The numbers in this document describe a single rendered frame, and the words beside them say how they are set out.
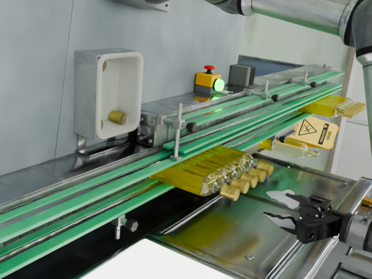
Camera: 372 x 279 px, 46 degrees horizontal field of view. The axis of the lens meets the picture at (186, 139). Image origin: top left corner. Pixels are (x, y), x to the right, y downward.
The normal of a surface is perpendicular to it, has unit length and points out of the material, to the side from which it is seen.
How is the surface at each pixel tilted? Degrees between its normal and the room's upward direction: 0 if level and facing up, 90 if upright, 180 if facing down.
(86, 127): 90
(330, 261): 90
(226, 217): 89
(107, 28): 0
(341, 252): 90
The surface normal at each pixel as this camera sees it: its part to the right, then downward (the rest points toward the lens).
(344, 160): -0.55, 0.21
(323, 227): 0.44, 0.31
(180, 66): 0.83, 0.24
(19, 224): 0.09, -0.95
